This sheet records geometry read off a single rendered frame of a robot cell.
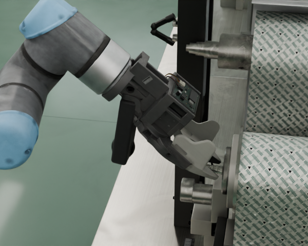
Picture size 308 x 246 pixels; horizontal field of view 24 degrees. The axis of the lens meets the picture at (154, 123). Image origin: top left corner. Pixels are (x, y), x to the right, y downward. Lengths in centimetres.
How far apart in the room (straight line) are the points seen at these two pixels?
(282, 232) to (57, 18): 46
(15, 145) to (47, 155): 250
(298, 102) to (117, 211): 54
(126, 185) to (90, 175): 159
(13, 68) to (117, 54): 15
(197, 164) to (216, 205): 14
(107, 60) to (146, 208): 66
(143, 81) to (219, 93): 104
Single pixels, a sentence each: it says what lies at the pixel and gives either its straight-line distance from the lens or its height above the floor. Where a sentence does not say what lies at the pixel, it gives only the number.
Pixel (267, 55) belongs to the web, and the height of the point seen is 136.
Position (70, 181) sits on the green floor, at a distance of 322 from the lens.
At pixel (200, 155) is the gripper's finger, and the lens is 105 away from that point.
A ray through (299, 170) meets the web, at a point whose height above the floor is 129.
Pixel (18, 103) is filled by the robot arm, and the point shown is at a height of 143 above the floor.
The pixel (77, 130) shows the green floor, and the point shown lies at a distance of 358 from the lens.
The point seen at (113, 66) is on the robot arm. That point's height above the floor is 144.
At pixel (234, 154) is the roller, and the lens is 106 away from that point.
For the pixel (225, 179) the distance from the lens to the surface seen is 108.
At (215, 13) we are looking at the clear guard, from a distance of 205.
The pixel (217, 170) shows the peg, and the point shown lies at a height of 127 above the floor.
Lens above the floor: 189
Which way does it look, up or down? 32 degrees down
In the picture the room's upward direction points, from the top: straight up
